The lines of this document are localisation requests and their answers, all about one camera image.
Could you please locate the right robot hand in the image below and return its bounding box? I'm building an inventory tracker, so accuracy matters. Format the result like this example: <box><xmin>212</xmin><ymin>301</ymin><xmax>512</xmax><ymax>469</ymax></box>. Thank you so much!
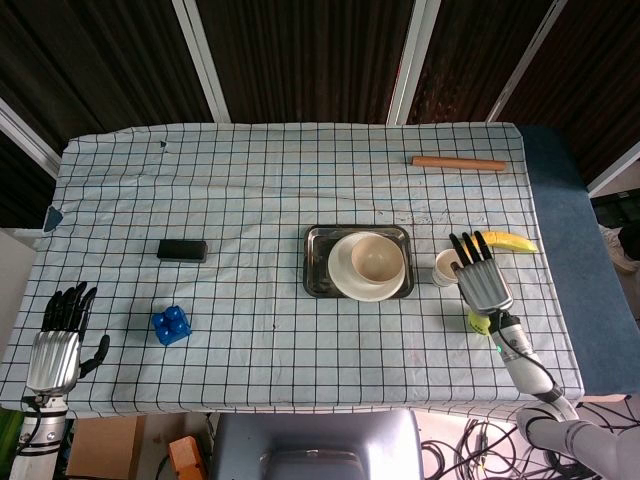
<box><xmin>448</xmin><ymin>229</ymin><xmax>515</xmax><ymax>315</ymax></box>

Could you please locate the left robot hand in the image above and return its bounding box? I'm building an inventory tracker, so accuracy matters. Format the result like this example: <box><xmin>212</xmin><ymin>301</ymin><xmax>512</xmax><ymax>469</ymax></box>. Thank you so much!
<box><xmin>24</xmin><ymin>281</ymin><xmax>111</xmax><ymax>396</ymax></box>

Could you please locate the beige bowl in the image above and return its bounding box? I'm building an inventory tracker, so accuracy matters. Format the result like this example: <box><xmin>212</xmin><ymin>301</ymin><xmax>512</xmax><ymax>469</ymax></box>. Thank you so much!
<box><xmin>349</xmin><ymin>235</ymin><xmax>405</xmax><ymax>285</ymax></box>

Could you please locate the white round plate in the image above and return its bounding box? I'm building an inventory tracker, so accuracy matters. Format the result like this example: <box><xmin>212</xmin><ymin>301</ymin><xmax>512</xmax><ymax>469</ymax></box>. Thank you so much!
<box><xmin>327</xmin><ymin>232</ymin><xmax>406</xmax><ymax>303</ymax></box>

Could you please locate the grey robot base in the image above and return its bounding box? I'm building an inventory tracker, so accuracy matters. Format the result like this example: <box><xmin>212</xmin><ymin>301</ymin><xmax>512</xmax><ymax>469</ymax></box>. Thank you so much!
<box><xmin>208</xmin><ymin>407</ymin><xmax>426</xmax><ymax>480</ymax></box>

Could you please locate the metal tray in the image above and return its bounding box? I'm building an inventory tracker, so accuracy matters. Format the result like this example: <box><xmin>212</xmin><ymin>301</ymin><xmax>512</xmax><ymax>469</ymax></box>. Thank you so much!
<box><xmin>303</xmin><ymin>224</ymin><xmax>416</xmax><ymax>300</ymax></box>

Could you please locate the yellow tennis ball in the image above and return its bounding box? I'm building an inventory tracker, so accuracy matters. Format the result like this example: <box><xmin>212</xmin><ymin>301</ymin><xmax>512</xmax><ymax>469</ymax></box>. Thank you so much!
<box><xmin>466</xmin><ymin>308</ymin><xmax>494</xmax><ymax>337</ymax></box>

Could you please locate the white paper cup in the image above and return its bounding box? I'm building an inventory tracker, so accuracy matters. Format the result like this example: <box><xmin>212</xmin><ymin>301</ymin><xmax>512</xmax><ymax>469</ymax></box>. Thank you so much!
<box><xmin>431</xmin><ymin>248</ymin><xmax>466</xmax><ymax>288</ymax></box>

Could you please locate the yellow banana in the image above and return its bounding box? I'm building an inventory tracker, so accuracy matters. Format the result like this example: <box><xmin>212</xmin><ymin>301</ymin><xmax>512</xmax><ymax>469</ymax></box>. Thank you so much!
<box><xmin>479</xmin><ymin>229</ymin><xmax>540</xmax><ymax>254</ymax></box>

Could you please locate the brown cardboard box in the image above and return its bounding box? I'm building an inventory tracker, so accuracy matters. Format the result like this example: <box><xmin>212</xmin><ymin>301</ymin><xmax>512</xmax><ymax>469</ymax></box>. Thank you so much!
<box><xmin>64</xmin><ymin>415</ymin><xmax>146</xmax><ymax>480</ymax></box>

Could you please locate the blue felt table cover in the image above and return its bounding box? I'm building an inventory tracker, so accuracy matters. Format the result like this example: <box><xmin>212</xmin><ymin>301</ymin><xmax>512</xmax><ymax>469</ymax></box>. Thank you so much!
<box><xmin>514</xmin><ymin>124</ymin><xmax>640</xmax><ymax>399</ymax></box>

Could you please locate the blue building block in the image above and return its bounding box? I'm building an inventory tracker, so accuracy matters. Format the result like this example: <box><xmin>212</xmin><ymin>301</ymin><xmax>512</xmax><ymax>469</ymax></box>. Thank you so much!
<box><xmin>151</xmin><ymin>305</ymin><xmax>194</xmax><ymax>346</ymax></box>

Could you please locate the wooden rolling pin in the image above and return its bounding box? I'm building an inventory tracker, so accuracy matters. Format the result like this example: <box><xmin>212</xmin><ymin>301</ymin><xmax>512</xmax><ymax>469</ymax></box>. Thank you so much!
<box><xmin>411</xmin><ymin>155</ymin><xmax>508</xmax><ymax>174</ymax></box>

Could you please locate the black plastic crate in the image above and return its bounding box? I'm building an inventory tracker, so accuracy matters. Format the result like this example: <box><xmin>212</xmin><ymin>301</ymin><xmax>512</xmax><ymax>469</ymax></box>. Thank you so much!
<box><xmin>589</xmin><ymin>192</ymin><xmax>640</xmax><ymax>229</ymax></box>

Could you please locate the orange box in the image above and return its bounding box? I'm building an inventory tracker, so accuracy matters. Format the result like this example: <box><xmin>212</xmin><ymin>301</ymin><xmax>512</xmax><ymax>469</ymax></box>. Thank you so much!
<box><xmin>167</xmin><ymin>435</ymin><xmax>205</xmax><ymax>480</ymax></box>

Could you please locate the black rectangular box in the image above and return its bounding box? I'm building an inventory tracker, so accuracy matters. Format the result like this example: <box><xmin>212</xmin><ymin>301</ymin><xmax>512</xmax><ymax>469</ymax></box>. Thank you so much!
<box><xmin>156</xmin><ymin>239</ymin><xmax>209</xmax><ymax>265</ymax></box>

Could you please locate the checked light blue tablecloth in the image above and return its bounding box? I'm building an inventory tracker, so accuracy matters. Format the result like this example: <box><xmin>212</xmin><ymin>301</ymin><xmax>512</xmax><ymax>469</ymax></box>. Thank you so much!
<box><xmin>0</xmin><ymin>121</ymin><xmax>586</xmax><ymax>420</ymax></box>

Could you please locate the black cable bundle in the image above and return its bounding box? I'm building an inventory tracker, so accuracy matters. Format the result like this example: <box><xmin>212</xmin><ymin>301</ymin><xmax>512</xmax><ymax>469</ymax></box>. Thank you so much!
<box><xmin>419</xmin><ymin>399</ymin><xmax>640</xmax><ymax>480</ymax></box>

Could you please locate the white partition frame post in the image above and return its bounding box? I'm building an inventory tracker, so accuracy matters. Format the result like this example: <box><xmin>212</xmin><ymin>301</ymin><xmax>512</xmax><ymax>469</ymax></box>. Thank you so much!
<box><xmin>487</xmin><ymin>0</ymin><xmax>569</xmax><ymax>124</ymax></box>
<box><xmin>387</xmin><ymin>0</ymin><xmax>441</xmax><ymax>126</ymax></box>
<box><xmin>587</xmin><ymin>144</ymin><xmax>640</xmax><ymax>196</ymax></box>
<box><xmin>172</xmin><ymin>0</ymin><xmax>231</xmax><ymax>124</ymax></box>
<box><xmin>0</xmin><ymin>97</ymin><xmax>61</xmax><ymax>179</ymax></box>

